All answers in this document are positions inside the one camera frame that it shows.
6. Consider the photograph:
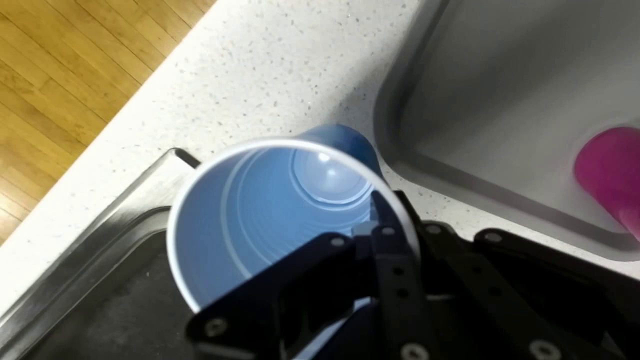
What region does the stainless steel double sink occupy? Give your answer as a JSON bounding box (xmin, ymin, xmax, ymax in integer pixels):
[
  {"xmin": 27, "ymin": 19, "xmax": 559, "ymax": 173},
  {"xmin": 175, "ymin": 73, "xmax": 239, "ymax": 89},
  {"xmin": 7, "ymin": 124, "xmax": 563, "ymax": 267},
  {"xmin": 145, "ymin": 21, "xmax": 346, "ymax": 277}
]
[{"xmin": 0, "ymin": 146, "xmax": 223, "ymax": 360}]

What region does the grey plastic tray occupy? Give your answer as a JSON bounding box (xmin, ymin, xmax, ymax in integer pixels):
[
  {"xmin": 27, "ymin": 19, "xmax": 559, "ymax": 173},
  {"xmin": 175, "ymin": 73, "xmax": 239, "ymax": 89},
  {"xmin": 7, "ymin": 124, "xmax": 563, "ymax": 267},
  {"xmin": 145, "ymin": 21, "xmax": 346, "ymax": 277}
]
[{"xmin": 372, "ymin": 0, "xmax": 640, "ymax": 264}]

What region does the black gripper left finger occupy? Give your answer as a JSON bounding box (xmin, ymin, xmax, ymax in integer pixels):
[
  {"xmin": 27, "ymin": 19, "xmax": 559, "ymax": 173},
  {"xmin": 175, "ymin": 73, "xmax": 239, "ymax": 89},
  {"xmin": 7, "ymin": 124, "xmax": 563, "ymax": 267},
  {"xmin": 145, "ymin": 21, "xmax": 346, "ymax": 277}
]
[{"xmin": 184, "ymin": 224, "xmax": 396, "ymax": 360}]

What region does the purple plastic cup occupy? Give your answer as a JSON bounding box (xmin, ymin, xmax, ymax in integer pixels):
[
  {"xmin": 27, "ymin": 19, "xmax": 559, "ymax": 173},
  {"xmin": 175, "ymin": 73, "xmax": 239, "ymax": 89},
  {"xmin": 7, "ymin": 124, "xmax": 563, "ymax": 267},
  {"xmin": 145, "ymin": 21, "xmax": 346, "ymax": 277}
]
[{"xmin": 572, "ymin": 124, "xmax": 640, "ymax": 245}]

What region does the blue plastic cup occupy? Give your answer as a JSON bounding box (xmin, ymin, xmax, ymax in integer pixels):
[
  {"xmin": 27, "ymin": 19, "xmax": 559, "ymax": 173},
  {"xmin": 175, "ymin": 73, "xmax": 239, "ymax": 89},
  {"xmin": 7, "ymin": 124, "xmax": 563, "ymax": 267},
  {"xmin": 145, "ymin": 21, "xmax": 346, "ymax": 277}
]
[{"xmin": 164, "ymin": 122, "xmax": 425, "ymax": 360}]

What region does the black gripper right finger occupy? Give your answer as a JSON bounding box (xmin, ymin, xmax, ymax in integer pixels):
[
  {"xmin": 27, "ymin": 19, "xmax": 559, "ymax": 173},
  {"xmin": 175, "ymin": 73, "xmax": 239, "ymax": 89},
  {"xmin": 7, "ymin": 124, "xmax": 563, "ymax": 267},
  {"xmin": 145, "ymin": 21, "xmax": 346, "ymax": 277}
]
[{"xmin": 370, "ymin": 188, "xmax": 640, "ymax": 360}]

